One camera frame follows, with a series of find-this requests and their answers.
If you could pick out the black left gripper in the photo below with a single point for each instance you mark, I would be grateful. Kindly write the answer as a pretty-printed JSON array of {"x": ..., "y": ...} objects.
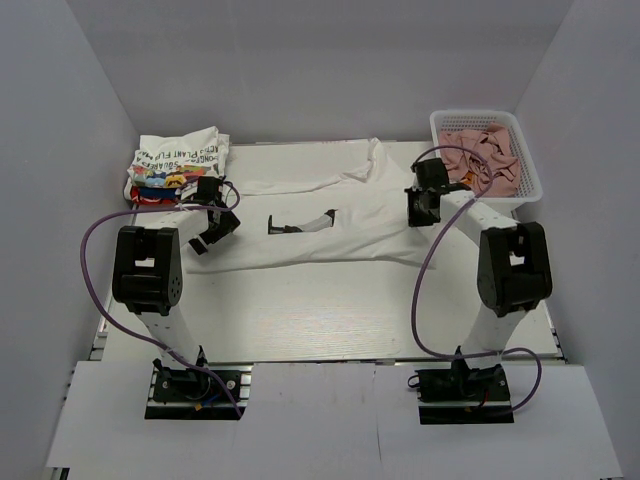
[{"x": 227, "y": 224}]

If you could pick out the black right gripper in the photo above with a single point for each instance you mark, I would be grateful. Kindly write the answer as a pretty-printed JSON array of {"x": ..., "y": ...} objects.
[{"x": 414, "y": 219}]

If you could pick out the plain white t-shirt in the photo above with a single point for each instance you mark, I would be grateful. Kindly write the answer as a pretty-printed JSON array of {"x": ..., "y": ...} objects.
[{"x": 358, "y": 215}]

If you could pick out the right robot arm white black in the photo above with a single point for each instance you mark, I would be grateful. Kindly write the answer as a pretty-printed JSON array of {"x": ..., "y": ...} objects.
[{"x": 513, "y": 271}]

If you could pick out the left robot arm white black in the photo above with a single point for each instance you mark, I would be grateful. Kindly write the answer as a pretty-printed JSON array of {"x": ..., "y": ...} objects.
[{"x": 148, "y": 271}]

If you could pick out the blue folded t-shirt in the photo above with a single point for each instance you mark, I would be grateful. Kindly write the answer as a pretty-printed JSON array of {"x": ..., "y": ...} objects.
[{"x": 161, "y": 193}]

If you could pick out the red patterned folded t-shirt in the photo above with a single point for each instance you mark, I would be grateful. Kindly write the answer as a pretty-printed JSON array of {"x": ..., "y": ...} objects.
[{"x": 149, "y": 201}]

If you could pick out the cartoon print folded t-shirt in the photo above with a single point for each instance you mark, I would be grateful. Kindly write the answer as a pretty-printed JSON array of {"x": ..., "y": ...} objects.
[{"x": 179, "y": 177}]

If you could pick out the white perforated plastic basket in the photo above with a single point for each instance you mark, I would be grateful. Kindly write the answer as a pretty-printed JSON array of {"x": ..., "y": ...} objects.
[{"x": 486, "y": 150}]

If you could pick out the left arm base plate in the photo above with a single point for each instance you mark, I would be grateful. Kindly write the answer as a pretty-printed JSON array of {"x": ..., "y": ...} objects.
[{"x": 189, "y": 395}]

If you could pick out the aluminium table edge rail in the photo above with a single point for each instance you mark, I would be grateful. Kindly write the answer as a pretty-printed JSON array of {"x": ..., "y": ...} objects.
[{"x": 99, "y": 341}]

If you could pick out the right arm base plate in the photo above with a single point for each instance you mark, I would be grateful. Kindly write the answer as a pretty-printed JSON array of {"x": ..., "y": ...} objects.
[{"x": 462, "y": 396}]

